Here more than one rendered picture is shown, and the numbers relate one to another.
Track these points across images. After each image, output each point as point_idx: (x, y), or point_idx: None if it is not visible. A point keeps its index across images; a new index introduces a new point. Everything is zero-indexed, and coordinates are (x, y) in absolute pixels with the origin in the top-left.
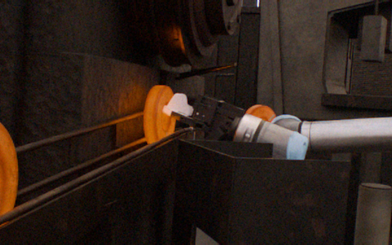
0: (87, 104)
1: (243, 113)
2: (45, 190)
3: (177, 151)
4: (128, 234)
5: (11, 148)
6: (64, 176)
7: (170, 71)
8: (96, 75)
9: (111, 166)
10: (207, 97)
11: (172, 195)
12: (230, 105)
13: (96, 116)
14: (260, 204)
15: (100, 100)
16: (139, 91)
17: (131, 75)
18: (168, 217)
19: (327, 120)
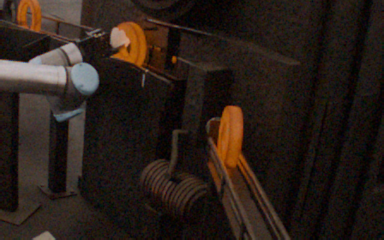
0: (95, 16)
1: (77, 45)
2: None
3: (115, 73)
4: (129, 126)
5: (33, 11)
6: (67, 40)
7: (190, 26)
8: (102, 3)
9: (60, 40)
10: (92, 29)
11: (195, 153)
12: (84, 37)
13: (101, 27)
14: None
15: (105, 19)
16: (141, 27)
17: (132, 12)
18: (186, 168)
19: (42, 64)
